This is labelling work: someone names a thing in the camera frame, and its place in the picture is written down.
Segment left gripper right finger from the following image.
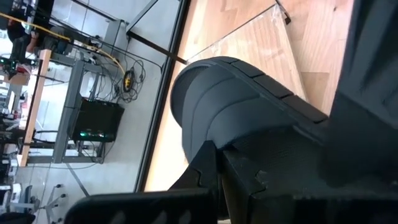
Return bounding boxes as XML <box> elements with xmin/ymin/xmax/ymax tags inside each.
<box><xmin>222</xmin><ymin>151</ymin><xmax>269</xmax><ymax>224</ymax></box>

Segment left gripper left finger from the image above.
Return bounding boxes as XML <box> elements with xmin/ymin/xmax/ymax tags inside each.
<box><xmin>167</xmin><ymin>139</ymin><xmax>219</xmax><ymax>191</ymax></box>

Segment black rubber slide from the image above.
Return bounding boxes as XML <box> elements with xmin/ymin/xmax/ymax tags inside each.
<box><xmin>170</xmin><ymin>0</ymin><xmax>398</xmax><ymax>195</ymax></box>

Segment black computer tower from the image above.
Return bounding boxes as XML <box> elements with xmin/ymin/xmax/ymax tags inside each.
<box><xmin>68</xmin><ymin>97</ymin><xmax>126</xmax><ymax>144</ymax></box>

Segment grey chair base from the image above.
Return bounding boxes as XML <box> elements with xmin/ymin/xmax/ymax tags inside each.
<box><xmin>39</xmin><ymin>183</ymin><xmax>68</xmax><ymax>224</ymax></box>

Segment black aluminium table frame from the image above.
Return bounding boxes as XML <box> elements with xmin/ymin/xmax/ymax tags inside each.
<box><xmin>126</xmin><ymin>0</ymin><xmax>191</xmax><ymax>193</ymax></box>

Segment tangled black floor cables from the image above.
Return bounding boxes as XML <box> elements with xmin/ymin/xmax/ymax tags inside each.
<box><xmin>112</xmin><ymin>58</ymin><xmax>147</xmax><ymax>104</ymax></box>

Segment grey desk frame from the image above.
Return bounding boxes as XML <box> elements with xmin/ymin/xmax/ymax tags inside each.
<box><xmin>51</xmin><ymin>58</ymin><xmax>107</xmax><ymax>165</ymax></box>

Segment yellow floor cable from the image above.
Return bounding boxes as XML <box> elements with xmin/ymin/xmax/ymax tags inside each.
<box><xmin>0</xmin><ymin>11</ymin><xmax>127</xmax><ymax>76</ymax></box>

